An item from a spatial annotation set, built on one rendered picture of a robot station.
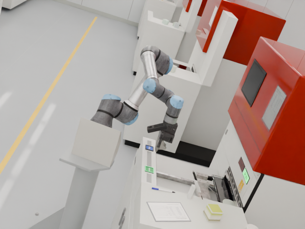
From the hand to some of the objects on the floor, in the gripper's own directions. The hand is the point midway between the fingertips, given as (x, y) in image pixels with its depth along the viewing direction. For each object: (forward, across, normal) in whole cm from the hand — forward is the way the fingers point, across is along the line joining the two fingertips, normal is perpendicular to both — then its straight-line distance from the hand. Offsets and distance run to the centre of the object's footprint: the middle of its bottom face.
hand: (155, 149), depth 232 cm
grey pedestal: (+111, +24, +45) cm, 122 cm away
